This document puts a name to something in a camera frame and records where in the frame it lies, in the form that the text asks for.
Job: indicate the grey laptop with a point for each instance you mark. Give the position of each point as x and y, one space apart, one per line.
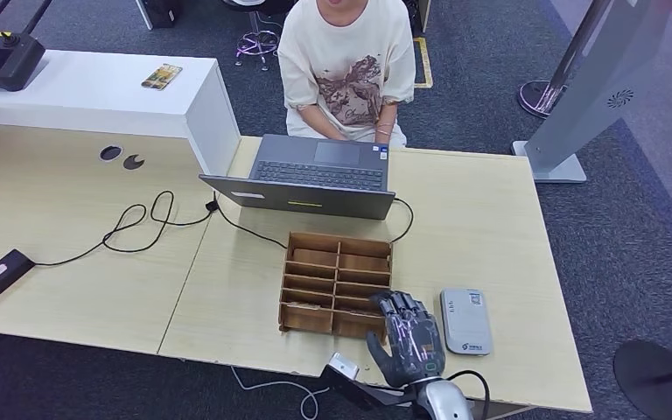
318 174

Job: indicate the person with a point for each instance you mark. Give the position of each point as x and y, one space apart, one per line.
345 64

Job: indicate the wooden compartment organizer box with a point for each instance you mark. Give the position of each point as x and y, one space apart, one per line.
330 272

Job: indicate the yellow printed card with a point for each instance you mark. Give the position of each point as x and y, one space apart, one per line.
162 76

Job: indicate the black power adapter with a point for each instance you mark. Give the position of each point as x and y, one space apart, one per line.
0 276

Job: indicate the room key card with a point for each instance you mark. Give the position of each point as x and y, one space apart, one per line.
307 305

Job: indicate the person's right forearm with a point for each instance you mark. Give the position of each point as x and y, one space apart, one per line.
321 123

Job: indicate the grey card reader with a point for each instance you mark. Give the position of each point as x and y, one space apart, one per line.
464 322

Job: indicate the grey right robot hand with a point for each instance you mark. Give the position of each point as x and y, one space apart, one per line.
414 348

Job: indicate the black round stand base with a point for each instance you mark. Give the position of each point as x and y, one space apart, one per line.
655 382

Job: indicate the person's left forearm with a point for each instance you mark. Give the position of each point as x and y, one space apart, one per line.
386 122

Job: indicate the chrome stool base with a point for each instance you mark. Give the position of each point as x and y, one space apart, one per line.
258 43

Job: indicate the black controller with antennas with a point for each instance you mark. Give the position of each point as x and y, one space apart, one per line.
0 61

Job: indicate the black cabinet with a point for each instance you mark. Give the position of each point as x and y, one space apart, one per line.
159 13

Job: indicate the black wrist camera with pale box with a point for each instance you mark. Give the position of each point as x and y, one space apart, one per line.
350 380

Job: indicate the grey kiosk stand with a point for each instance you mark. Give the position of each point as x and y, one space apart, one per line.
608 81

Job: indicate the white counter block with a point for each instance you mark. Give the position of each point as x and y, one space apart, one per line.
92 95

